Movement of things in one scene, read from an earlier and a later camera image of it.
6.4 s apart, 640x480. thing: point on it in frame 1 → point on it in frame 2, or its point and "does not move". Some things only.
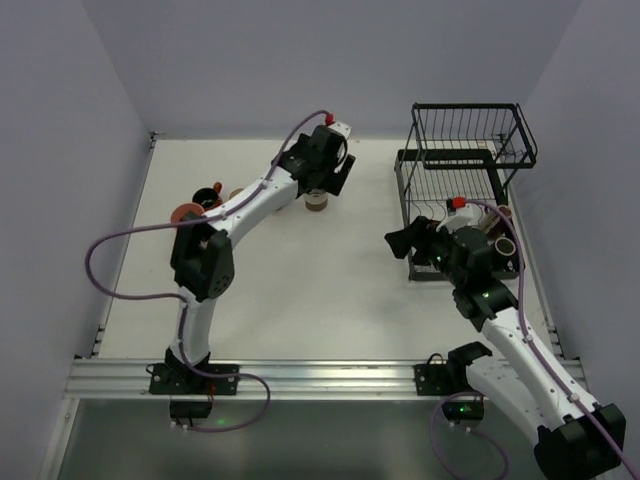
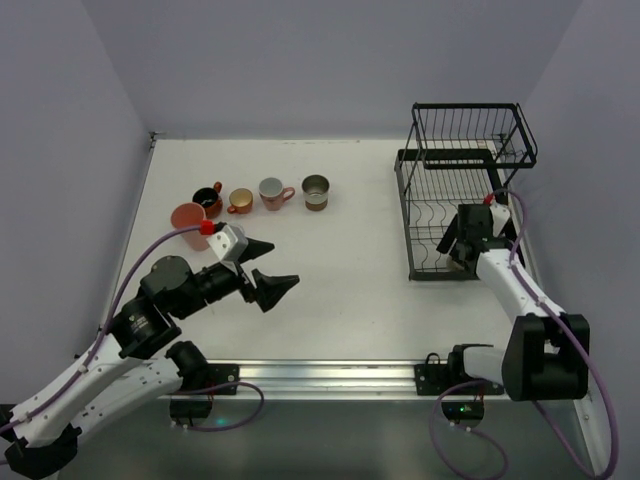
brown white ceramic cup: (316, 201) does not move
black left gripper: (337, 175) → (245, 282)
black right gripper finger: (401, 242) → (449, 238)
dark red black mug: (208, 197) does not move
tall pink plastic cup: (186, 212) does not move
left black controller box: (190, 408) does not move
